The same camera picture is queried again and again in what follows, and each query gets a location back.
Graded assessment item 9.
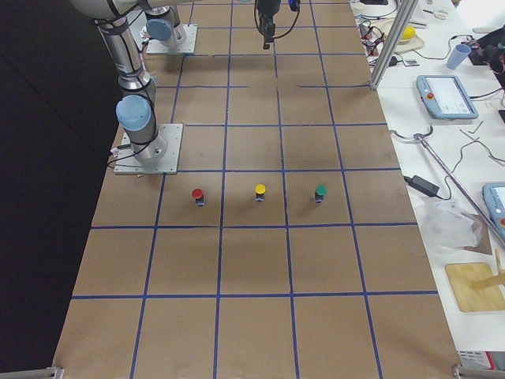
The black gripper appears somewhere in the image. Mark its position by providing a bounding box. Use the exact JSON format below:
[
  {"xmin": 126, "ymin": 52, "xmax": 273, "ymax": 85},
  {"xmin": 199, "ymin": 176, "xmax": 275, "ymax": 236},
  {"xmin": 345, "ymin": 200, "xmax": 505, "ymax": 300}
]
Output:
[{"xmin": 255, "ymin": 0, "xmax": 281, "ymax": 50}]

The yellow push button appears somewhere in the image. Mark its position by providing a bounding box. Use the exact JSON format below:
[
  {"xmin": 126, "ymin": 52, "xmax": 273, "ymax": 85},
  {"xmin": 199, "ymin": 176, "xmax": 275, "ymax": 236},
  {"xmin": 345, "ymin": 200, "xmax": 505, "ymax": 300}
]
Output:
[{"xmin": 255, "ymin": 183, "xmax": 267, "ymax": 202}]

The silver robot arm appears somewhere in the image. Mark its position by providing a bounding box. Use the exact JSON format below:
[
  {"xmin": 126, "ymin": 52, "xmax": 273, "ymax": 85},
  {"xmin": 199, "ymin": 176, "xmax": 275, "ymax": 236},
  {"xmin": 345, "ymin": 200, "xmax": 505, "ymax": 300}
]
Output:
[
  {"xmin": 71, "ymin": 1, "xmax": 185, "ymax": 174},
  {"xmin": 146, "ymin": 1, "xmax": 281, "ymax": 50}
]

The green push button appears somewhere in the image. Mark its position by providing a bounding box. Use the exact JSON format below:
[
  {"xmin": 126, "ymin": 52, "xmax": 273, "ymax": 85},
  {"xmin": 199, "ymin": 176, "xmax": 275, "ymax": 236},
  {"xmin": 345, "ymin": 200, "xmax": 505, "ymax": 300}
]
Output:
[{"xmin": 314, "ymin": 185, "xmax": 327, "ymax": 204}]

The red push button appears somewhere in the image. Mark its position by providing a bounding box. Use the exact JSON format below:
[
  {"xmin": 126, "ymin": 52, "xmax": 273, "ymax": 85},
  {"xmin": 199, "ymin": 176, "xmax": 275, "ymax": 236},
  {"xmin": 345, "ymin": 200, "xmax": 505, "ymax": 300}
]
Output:
[{"xmin": 192, "ymin": 188, "xmax": 205, "ymax": 207}]

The yellow lemon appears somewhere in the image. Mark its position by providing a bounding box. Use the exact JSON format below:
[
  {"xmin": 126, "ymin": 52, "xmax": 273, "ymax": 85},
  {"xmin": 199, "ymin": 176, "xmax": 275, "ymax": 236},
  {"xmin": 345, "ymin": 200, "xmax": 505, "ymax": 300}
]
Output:
[{"xmin": 401, "ymin": 26, "xmax": 416, "ymax": 40}]

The metal rod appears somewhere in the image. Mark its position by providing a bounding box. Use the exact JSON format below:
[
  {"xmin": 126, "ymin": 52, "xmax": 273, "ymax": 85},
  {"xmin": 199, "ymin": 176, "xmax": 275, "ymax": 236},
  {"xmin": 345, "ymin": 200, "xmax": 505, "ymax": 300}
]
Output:
[{"xmin": 413, "ymin": 133, "xmax": 504, "ymax": 246}]

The upper blue teach pendant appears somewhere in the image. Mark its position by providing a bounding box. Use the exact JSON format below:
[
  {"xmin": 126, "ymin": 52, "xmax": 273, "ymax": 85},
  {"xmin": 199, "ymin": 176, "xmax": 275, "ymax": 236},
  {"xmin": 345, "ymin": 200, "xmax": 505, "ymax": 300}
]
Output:
[{"xmin": 416, "ymin": 75, "xmax": 479, "ymax": 120}]

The blue teach pendant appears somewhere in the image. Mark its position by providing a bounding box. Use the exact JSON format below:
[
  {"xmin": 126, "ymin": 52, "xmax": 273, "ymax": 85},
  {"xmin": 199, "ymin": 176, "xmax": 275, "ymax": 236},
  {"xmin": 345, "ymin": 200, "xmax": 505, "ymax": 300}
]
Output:
[
  {"xmin": 416, "ymin": 75, "xmax": 479, "ymax": 120},
  {"xmin": 482, "ymin": 182, "xmax": 505, "ymax": 235}
]

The blue plastic cup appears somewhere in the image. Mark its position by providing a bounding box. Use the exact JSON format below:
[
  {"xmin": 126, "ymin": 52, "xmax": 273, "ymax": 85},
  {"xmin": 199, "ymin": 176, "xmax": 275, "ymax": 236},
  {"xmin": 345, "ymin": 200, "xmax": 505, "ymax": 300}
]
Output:
[{"xmin": 446, "ymin": 43, "xmax": 472, "ymax": 69}]

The black power adapter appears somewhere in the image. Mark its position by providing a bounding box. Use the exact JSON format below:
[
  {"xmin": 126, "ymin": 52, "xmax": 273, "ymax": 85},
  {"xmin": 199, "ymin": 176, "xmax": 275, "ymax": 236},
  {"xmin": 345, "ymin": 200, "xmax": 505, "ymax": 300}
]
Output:
[{"xmin": 404, "ymin": 175, "xmax": 440, "ymax": 197}]

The clear plastic bag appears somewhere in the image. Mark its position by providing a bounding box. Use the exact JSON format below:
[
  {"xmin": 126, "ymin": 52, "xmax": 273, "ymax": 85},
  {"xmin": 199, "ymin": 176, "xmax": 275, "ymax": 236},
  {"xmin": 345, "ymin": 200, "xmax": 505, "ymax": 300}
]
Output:
[{"xmin": 414, "ymin": 198, "xmax": 484, "ymax": 255}]

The lower blue teach pendant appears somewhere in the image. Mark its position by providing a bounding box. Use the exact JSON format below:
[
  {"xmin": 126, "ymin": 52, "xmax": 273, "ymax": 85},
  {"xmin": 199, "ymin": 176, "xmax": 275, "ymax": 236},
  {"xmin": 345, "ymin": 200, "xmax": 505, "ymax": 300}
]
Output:
[{"xmin": 482, "ymin": 182, "xmax": 505, "ymax": 235}]

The wooden cutting board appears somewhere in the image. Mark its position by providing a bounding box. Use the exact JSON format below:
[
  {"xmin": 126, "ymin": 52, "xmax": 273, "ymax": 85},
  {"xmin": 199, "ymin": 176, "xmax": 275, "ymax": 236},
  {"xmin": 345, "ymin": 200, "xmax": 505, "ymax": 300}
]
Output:
[{"xmin": 445, "ymin": 263, "xmax": 504, "ymax": 313}]

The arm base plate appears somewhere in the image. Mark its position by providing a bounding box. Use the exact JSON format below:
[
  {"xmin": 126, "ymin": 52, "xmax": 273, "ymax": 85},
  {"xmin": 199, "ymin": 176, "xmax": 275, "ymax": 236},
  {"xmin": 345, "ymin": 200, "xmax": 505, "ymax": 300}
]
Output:
[
  {"xmin": 113, "ymin": 124, "xmax": 183, "ymax": 174},
  {"xmin": 147, "ymin": 24, "xmax": 198, "ymax": 55}
]

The aluminium frame post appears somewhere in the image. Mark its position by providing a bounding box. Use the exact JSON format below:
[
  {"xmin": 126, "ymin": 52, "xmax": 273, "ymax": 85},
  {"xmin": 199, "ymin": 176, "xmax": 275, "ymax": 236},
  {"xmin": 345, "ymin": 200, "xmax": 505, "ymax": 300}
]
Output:
[{"xmin": 369, "ymin": 0, "xmax": 417, "ymax": 90}]

